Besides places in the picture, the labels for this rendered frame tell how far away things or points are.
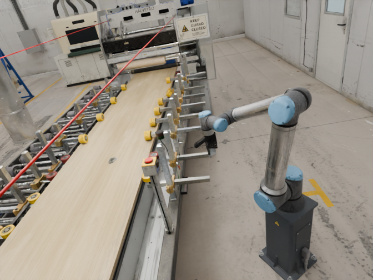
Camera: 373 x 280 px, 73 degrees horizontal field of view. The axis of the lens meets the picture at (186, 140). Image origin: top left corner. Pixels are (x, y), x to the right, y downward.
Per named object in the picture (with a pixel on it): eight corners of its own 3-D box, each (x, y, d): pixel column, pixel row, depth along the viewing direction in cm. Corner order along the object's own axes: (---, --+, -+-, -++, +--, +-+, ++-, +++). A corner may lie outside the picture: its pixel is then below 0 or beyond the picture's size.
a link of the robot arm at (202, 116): (203, 116, 166) (195, 113, 174) (207, 133, 173) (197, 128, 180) (214, 110, 170) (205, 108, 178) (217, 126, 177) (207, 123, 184)
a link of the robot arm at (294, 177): (307, 190, 162) (308, 168, 153) (291, 204, 154) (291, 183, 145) (286, 180, 173) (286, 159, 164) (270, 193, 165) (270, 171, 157)
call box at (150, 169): (160, 168, 134) (156, 156, 131) (157, 176, 128) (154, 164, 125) (147, 169, 135) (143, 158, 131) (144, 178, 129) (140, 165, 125)
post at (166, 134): (181, 181, 202) (168, 129, 178) (180, 184, 199) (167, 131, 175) (176, 181, 203) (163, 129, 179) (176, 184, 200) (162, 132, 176)
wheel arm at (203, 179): (210, 179, 173) (209, 174, 171) (210, 183, 170) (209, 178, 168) (149, 185, 179) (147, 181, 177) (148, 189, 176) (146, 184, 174)
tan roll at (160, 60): (197, 56, 410) (196, 49, 403) (197, 58, 399) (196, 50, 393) (114, 71, 429) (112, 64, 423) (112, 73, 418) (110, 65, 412)
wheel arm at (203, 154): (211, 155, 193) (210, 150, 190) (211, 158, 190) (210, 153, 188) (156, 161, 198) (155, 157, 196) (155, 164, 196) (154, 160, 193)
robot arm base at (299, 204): (286, 188, 180) (287, 177, 175) (311, 202, 165) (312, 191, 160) (267, 201, 173) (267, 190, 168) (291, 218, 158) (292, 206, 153)
